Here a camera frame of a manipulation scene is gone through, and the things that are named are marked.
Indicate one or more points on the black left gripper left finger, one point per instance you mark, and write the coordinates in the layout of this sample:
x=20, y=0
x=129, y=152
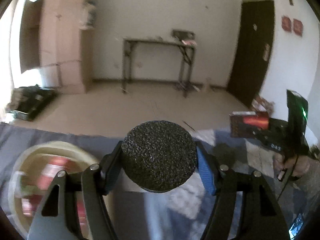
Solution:
x=111, y=166

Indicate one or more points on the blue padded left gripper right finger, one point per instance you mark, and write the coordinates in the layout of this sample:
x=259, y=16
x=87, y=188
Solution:
x=205, y=170

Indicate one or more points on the dark brown glossy box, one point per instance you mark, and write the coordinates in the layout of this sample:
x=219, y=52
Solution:
x=246, y=124

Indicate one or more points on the black round foam container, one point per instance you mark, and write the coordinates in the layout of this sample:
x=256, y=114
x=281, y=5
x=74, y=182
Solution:
x=159, y=156

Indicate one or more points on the person's right hand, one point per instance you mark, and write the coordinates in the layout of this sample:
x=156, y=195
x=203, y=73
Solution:
x=299, y=165

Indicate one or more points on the blue patchwork quilt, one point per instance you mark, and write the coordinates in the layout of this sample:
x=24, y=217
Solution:
x=178, y=214

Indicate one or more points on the printed cardboard box on floor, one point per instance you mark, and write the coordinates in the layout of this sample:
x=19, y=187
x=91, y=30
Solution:
x=260, y=104

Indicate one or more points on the red packet in basin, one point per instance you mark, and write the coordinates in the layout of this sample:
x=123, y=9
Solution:
x=33, y=179

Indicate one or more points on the dark wooden door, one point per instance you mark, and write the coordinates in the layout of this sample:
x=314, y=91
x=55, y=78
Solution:
x=253, y=50

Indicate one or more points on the open black suitcase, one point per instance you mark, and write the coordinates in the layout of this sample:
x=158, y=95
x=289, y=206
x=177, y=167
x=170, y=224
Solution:
x=27, y=103

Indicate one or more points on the black folding table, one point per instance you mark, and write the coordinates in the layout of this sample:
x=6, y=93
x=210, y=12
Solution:
x=155, y=59

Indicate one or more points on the wooden wardrobe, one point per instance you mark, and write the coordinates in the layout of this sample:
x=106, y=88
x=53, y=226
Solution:
x=56, y=44

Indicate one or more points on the black box on table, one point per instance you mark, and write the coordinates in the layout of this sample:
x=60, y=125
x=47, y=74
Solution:
x=182, y=35

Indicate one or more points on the red wall decoration right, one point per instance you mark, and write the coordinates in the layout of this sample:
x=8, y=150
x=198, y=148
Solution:
x=298, y=27

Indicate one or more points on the red wall decoration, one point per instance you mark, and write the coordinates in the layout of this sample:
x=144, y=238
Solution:
x=298, y=27
x=286, y=24

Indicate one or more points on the red wall decoration left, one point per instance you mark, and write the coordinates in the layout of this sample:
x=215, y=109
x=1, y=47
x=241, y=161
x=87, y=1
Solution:
x=286, y=24

